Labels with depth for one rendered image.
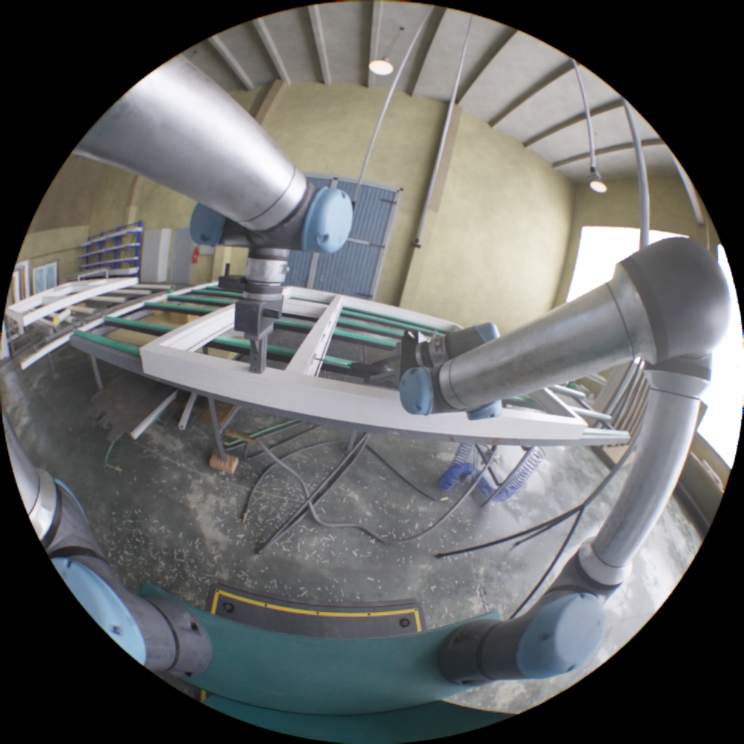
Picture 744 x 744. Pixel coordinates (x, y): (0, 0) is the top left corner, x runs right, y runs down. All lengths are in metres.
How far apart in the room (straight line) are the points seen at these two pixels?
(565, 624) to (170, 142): 0.51
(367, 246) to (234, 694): 7.17
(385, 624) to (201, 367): 0.90
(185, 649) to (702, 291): 0.61
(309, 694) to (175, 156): 0.57
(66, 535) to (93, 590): 0.09
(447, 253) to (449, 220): 1.11
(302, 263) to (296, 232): 6.88
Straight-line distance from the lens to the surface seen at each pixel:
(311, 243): 0.24
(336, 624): 0.85
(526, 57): 8.22
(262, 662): 0.46
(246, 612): 0.86
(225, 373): 0.51
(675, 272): 0.23
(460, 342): 0.47
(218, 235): 0.32
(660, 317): 0.21
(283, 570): 1.20
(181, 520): 1.40
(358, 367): 0.59
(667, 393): 0.35
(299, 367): 0.51
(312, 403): 0.47
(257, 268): 0.40
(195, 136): 0.16
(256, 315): 0.38
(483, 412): 0.44
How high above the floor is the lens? 1.17
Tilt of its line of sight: 24 degrees down
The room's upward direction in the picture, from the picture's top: 15 degrees clockwise
